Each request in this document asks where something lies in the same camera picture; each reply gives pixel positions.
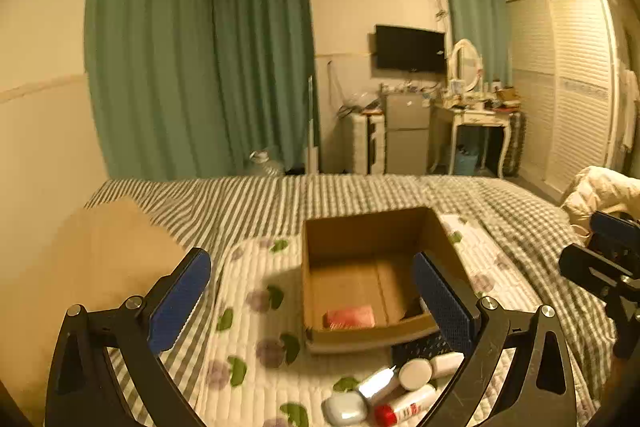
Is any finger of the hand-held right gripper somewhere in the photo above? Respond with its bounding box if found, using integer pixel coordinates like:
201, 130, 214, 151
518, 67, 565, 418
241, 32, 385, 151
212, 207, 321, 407
558, 244, 632, 303
589, 209, 640, 253

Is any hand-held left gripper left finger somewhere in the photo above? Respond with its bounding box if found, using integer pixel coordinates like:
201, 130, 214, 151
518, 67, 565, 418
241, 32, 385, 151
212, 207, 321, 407
46, 248, 221, 427

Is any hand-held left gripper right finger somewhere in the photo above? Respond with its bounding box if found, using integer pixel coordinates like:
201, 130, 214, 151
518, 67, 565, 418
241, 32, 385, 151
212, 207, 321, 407
412, 251, 581, 427

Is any black remote control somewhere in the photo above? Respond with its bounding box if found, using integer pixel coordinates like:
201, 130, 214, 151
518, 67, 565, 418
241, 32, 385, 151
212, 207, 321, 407
391, 334, 453, 360

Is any white round bottle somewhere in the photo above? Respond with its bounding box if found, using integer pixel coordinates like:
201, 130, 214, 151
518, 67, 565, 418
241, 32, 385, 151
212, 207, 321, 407
398, 359, 433, 391

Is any white tube with clear cap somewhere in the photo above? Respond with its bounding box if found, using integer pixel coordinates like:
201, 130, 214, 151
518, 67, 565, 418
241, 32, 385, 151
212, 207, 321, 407
357, 365, 401, 403

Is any brown cardboard box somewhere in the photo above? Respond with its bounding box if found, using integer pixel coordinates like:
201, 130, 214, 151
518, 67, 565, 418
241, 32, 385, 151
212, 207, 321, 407
301, 206, 476, 355

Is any cream duvet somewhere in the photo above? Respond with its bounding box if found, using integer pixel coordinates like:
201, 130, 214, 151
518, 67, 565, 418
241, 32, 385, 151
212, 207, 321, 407
560, 165, 640, 235

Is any small white tube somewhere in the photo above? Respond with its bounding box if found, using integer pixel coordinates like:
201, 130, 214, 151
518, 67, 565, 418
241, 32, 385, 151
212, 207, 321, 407
430, 352, 466, 379

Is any white floral quilted mat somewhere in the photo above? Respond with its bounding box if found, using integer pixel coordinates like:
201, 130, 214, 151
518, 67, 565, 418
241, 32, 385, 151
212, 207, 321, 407
192, 212, 541, 427

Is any red patterned packet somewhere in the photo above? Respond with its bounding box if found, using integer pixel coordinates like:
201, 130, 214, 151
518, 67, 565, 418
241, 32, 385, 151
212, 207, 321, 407
322, 305, 376, 330

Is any beige pillow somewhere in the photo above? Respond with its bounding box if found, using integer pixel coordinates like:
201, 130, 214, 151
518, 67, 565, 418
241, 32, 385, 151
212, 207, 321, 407
0, 199, 188, 427

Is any white tube with red cap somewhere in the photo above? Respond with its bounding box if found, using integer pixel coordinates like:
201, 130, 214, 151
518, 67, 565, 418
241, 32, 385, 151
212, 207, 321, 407
374, 384, 437, 426

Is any dark patterned suitcase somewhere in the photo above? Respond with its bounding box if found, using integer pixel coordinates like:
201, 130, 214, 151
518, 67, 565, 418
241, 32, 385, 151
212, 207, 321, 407
501, 111, 527, 178

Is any white louvred wardrobe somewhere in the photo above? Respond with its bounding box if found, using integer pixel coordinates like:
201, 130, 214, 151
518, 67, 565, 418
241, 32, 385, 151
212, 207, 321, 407
505, 0, 623, 198

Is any blue bin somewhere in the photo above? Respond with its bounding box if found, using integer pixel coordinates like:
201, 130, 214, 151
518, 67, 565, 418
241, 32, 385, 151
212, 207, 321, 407
456, 147, 482, 175

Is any white rounded case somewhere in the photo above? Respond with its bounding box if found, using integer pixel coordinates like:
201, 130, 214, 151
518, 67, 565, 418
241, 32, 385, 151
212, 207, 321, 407
321, 391, 368, 426

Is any clear water jug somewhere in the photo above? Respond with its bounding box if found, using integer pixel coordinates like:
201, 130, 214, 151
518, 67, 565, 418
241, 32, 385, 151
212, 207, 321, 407
248, 150, 286, 178

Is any white dressing table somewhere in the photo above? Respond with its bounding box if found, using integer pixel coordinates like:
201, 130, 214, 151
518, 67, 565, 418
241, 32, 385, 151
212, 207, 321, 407
430, 99, 516, 178

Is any silver fridge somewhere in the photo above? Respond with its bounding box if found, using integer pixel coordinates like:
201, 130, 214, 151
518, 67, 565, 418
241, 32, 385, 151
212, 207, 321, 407
384, 91, 432, 175

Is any white suitcase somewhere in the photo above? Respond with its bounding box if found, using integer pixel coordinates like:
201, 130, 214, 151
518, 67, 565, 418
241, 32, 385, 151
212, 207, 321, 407
350, 111, 387, 175

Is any clear plastic bag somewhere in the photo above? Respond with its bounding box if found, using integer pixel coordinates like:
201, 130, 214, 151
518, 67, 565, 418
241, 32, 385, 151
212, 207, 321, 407
345, 91, 381, 112

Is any white oval mirror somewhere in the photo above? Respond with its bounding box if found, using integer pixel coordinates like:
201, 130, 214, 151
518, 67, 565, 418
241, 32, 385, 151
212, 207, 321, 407
446, 38, 485, 94

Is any wide green curtain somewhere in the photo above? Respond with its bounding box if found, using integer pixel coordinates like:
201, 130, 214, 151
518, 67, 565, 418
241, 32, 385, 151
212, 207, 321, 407
84, 0, 317, 182

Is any narrow green curtain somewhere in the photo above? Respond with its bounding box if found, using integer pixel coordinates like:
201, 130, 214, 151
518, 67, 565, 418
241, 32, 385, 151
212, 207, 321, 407
440, 0, 512, 88

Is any black wall television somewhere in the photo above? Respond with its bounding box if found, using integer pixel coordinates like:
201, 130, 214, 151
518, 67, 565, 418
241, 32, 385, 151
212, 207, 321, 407
375, 24, 447, 74

